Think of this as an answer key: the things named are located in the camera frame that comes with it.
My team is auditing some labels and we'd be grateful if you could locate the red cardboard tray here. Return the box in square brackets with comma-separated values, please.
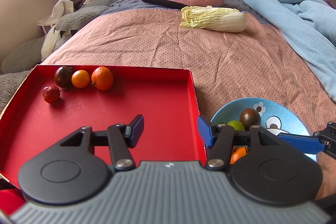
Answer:
[0, 64, 207, 189]

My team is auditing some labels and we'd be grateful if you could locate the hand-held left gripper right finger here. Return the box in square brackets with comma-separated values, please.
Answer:
[197, 116, 284, 171]

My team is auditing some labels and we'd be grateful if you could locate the grey-blue bed sheet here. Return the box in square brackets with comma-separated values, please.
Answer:
[101, 0, 268, 24]

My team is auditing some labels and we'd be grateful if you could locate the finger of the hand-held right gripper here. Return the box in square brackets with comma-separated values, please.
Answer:
[278, 121, 336, 158]

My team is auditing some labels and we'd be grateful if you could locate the red box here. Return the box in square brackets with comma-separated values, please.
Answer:
[0, 189, 25, 216]

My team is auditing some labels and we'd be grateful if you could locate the napa cabbage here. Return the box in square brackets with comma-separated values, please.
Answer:
[180, 6, 247, 32]

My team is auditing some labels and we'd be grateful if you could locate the grey plush toy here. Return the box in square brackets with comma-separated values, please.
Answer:
[0, 0, 133, 111]

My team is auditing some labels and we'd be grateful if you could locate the orange cherry tomato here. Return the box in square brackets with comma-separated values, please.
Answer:
[71, 70, 91, 88]

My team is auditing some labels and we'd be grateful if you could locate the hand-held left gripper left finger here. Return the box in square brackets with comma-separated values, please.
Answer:
[60, 114, 145, 170]

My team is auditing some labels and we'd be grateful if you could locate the small red tomato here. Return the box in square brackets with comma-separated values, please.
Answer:
[42, 85, 61, 104]

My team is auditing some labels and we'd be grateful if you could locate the mandarin orange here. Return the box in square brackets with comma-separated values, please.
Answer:
[230, 147, 248, 165]
[91, 67, 114, 91]

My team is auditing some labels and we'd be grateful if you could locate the pink dotted bed cover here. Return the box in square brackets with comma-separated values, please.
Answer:
[42, 7, 336, 199]

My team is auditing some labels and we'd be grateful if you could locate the light blue blanket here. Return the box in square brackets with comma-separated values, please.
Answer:
[240, 0, 336, 103]

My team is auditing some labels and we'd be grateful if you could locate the blue cartoon plate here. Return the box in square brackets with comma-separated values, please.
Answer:
[210, 97, 318, 165]

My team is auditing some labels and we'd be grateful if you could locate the white tote bag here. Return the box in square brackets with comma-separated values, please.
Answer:
[37, 0, 75, 33]

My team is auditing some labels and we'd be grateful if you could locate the dark purple tomato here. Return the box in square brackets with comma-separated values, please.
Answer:
[54, 66, 73, 88]

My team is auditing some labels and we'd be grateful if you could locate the green and dark red tomato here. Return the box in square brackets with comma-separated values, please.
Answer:
[239, 108, 261, 129]

